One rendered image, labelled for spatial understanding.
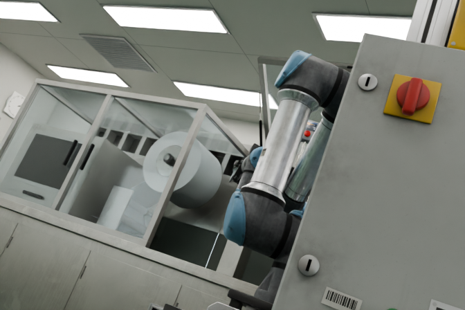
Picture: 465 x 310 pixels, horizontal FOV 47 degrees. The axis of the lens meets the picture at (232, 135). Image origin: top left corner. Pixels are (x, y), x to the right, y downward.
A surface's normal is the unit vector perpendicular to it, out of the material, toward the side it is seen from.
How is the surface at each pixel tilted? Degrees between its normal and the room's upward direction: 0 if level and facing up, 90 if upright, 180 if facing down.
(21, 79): 90
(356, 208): 91
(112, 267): 90
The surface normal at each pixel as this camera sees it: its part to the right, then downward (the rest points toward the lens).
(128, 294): -0.41, -0.44
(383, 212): -0.22, -0.39
